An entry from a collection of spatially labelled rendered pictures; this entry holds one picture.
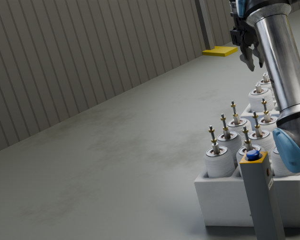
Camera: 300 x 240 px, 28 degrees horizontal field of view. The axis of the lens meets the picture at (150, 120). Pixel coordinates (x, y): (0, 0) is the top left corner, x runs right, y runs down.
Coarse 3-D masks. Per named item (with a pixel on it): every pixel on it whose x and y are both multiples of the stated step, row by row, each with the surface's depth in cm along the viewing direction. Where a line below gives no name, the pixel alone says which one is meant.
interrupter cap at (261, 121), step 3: (270, 117) 219; (273, 117) 218; (276, 117) 217; (258, 120) 218; (261, 120) 218; (264, 120) 218; (273, 120) 215; (258, 123) 216; (261, 123) 216; (264, 123) 215; (267, 123) 214; (270, 123) 213
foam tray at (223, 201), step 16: (208, 176) 208; (240, 176) 203; (288, 176) 190; (208, 192) 203; (224, 192) 200; (240, 192) 197; (288, 192) 189; (208, 208) 205; (224, 208) 203; (240, 208) 200; (288, 208) 192; (208, 224) 208; (224, 224) 206; (240, 224) 203; (288, 224) 194
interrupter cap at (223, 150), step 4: (212, 148) 206; (220, 148) 205; (224, 148) 204; (208, 152) 204; (212, 152) 204; (220, 152) 202; (224, 152) 201; (208, 156) 202; (212, 156) 200; (216, 156) 200
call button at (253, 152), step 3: (252, 150) 179; (255, 150) 178; (258, 150) 178; (246, 153) 178; (249, 153) 177; (252, 153) 177; (255, 153) 176; (258, 153) 176; (249, 156) 176; (252, 156) 176; (255, 156) 176; (258, 156) 177; (252, 159) 177
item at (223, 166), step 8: (208, 160) 201; (216, 160) 200; (224, 160) 200; (232, 160) 203; (208, 168) 203; (216, 168) 201; (224, 168) 201; (232, 168) 203; (216, 176) 202; (224, 176) 201
